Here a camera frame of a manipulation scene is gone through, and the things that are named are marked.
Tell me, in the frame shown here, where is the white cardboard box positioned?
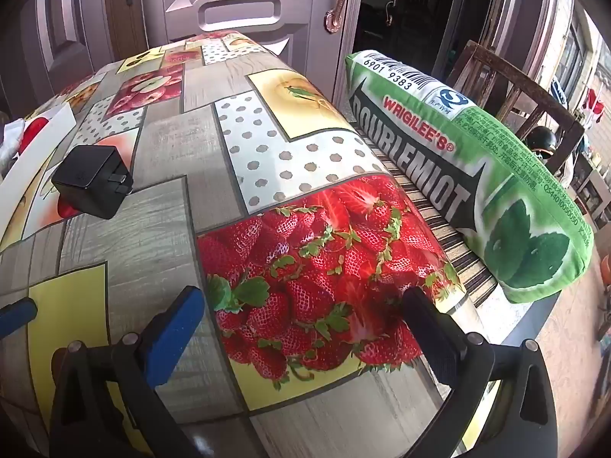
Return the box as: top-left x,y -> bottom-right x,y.
21,102 -> 79,144

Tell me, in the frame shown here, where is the mauve door leaf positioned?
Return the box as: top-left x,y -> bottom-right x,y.
19,0 -> 149,102

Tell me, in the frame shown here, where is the black charger adapter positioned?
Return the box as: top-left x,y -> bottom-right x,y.
51,144 -> 134,220

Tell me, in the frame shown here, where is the bronze door handle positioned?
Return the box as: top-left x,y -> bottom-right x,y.
325,0 -> 347,34

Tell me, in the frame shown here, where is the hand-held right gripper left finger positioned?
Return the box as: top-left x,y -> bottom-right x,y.
48,285 -> 207,458

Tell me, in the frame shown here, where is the wooden chair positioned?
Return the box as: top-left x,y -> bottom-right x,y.
446,39 -> 587,175

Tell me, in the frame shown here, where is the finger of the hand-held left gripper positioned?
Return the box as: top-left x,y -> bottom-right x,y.
0,298 -> 38,340

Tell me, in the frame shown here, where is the black helmet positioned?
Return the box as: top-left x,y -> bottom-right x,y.
527,126 -> 559,158

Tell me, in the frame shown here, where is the green Wrigley's gum pack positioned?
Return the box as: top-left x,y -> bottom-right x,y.
344,49 -> 595,304

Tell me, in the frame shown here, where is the fruit print tablecloth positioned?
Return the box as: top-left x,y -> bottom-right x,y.
0,30 -> 502,458

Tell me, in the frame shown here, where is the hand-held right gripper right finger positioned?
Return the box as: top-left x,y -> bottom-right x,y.
401,286 -> 557,458

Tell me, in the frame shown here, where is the mauve door with bronze handle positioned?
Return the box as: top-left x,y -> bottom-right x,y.
143,0 -> 364,73

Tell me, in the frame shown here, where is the striped seat cushion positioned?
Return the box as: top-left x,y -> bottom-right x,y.
353,124 -> 499,308

